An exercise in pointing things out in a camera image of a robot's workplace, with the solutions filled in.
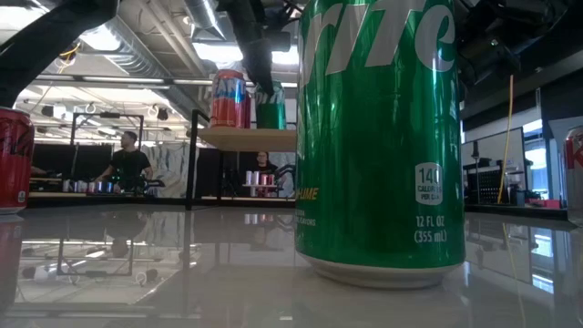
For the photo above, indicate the long wooden table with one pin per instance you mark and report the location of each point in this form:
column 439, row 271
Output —
column 54, row 195

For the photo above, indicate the blue can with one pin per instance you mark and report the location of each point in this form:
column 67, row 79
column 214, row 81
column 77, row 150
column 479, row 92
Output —
column 99, row 187
column 109, row 187

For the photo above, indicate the red Fanta can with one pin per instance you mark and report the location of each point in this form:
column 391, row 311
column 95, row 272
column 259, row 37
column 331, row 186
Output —
column 228, row 105

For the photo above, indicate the white work surface mat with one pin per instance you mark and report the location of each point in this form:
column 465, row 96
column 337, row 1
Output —
column 182, row 273

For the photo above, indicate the long ceiling strip light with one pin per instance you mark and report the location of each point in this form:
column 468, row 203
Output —
column 91, row 79

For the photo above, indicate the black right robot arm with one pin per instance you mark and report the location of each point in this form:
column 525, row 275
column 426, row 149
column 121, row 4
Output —
column 501, row 27

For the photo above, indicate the pink can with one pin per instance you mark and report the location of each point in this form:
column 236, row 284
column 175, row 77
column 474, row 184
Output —
column 264, row 178

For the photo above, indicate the person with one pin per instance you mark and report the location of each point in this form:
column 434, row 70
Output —
column 129, row 164
column 263, row 166

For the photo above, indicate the black partition panel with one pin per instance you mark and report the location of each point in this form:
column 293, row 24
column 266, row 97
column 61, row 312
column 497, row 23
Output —
column 59, row 161

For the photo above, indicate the small wooden shelf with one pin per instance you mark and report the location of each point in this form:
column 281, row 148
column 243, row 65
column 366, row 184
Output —
column 259, row 185

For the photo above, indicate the white partition board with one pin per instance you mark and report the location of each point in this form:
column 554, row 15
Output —
column 496, row 146

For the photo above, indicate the red box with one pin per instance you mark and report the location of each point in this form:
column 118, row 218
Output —
column 545, row 203

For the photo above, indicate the round silver duct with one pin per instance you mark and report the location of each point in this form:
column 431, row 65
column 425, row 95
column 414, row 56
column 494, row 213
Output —
column 202, row 16

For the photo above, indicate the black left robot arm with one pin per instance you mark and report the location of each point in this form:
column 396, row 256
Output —
column 41, row 41

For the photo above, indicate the silver spiral duct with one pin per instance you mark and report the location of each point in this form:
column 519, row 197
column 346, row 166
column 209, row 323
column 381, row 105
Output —
column 150, row 68

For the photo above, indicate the silver can with red lettering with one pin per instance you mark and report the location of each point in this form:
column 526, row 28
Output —
column 576, row 182

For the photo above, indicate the black rig frame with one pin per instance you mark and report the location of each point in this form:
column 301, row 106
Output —
column 108, row 115

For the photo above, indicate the black pegboard rack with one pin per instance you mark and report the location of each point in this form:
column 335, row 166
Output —
column 489, row 187

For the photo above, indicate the red can with black script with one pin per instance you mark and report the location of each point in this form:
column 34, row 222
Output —
column 16, row 159

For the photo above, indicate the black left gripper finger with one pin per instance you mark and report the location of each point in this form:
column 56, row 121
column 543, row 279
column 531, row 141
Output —
column 262, row 68

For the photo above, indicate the wooden shelf with black frame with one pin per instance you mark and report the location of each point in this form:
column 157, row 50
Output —
column 246, row 139

